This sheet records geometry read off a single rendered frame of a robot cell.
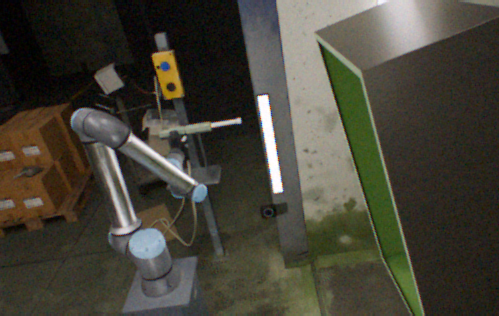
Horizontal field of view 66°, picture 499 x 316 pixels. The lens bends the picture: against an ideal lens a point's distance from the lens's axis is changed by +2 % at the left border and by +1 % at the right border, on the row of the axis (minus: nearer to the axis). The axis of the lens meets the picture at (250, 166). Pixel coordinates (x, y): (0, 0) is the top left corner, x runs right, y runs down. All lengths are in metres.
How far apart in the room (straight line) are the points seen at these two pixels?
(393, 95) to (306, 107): 1.18
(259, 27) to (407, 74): 1.15
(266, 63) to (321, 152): 0.62
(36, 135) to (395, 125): 3.64
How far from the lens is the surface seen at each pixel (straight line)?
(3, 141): 4.42
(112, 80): 3.91
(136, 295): 1.95
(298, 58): 2.07
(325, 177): 2.35
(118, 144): 1.59
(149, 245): 1.75
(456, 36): 1.02
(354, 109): 1.65
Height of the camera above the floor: 1.89
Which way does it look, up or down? 28 degrees down
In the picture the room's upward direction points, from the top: 11 degrees counter-clockwise
